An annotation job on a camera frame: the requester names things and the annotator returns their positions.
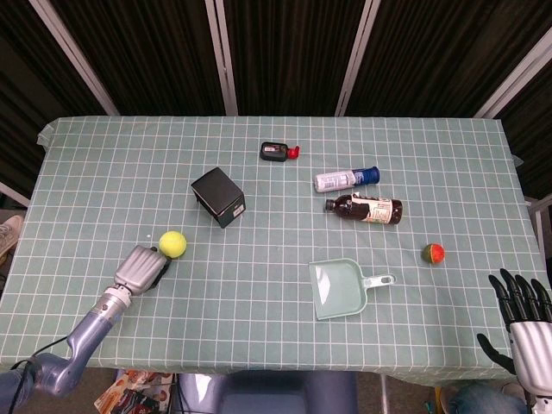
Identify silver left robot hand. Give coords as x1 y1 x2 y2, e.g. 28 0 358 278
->
112 243 174 299

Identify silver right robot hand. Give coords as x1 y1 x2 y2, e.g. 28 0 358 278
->
476 267 552 396

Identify yellow tennis ball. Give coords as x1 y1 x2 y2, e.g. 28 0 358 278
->
158 229 188 259

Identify black box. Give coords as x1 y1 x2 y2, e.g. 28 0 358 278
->
191 166 247 229

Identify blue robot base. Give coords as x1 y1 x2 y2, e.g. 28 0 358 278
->
177 371 359 414

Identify red and green ball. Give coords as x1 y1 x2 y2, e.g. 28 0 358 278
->
421 242 446 265

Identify blue jeans leg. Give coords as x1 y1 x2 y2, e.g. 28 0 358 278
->
448 381 530 414

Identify colourful snack packages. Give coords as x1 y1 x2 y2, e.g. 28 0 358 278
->
93 368 178 414

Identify teal checkered tablecloth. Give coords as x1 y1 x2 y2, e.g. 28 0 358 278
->
0 115 552 389

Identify grey shoe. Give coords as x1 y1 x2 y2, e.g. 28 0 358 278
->
0 214 25 256

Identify metal table leg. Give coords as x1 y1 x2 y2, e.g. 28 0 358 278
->
379 373 392 414

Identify black pouch with red cap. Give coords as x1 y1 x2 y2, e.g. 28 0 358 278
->
259 141 301 163

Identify teal plastic dustpan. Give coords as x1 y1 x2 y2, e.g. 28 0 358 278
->
308 257 397 322

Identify white bottle with blue cap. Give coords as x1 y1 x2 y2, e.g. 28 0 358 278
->
313 166 381 193

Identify dark brown labelled bottle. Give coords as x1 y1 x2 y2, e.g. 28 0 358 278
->
323 192 404 226

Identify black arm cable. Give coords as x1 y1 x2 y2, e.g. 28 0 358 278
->
8 336 74 414

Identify white partition frame post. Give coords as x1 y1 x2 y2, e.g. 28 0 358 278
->
28 0 121 116
334 0 383 116
204 0 239 116
474 34 552 118

